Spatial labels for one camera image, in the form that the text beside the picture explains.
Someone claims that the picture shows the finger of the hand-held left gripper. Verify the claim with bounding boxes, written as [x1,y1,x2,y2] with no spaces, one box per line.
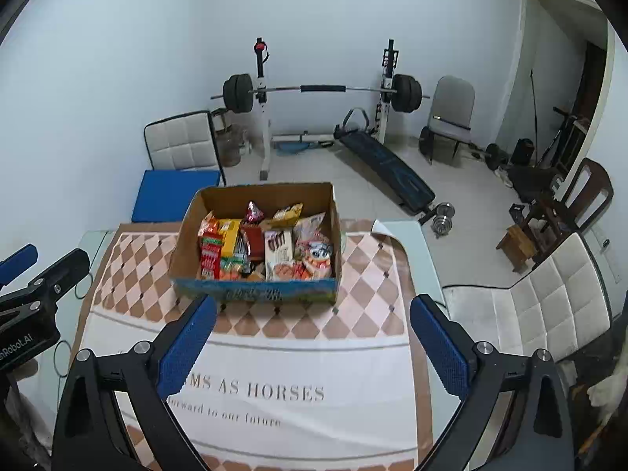
[0,249,90,315]
[0,245,39,285]

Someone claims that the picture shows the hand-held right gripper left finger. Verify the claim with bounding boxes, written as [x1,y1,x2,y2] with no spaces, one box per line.
[51,294,219,471]

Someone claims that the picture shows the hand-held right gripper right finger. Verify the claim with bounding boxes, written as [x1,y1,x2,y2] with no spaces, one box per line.
[409,294,575,471]

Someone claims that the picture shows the cardboard box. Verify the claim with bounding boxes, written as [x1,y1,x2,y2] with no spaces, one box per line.
[169,181,343,305]

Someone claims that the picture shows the pile of mixed snack packets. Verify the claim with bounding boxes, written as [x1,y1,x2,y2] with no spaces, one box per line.
[197,201,335,281]

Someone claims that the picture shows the printed checkered tablecloth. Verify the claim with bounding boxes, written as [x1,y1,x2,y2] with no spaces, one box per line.
[78,221,442,471]

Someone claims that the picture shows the white quilted chair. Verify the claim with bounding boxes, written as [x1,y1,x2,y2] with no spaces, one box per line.
[442,232,614,378]
[144,110,227,184]

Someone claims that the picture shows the blue cushion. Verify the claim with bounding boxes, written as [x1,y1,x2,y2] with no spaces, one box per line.
[131,170,223,224]

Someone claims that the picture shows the small wooden stool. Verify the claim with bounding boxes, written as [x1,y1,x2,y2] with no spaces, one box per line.
[495,225,538,273]

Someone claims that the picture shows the white furry thing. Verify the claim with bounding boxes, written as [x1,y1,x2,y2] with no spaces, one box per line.
[588,353,628,425]

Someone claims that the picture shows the black sit-up bench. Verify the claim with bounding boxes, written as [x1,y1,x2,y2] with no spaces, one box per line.
[334,107,437,217]

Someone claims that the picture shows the black exercise machine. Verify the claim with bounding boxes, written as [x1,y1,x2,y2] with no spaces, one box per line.
[505,105,590,202]

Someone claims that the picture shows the glass jar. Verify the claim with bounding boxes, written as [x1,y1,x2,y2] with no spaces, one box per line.
[216,125,245,168]

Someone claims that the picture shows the black floor barbell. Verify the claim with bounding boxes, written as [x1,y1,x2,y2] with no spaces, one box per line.
[468,142,511,172]

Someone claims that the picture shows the black cylinder speaker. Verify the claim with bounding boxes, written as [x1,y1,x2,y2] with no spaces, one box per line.
[511,138,535,166]

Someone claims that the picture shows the blue floor exercise device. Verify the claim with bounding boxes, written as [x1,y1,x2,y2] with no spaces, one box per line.
[272,138,337,157]

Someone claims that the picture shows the dark wooden chair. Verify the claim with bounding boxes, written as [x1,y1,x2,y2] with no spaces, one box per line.
[520,158,614,263]

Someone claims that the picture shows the white barbell rack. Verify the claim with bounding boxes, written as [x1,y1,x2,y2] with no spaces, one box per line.
[252,37,399,181]

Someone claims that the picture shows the grey chair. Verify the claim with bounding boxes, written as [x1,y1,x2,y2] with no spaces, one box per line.
[418,76,476,165]

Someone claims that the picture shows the barbell with black plates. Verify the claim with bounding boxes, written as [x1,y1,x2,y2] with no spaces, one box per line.
[211,73,433,115]

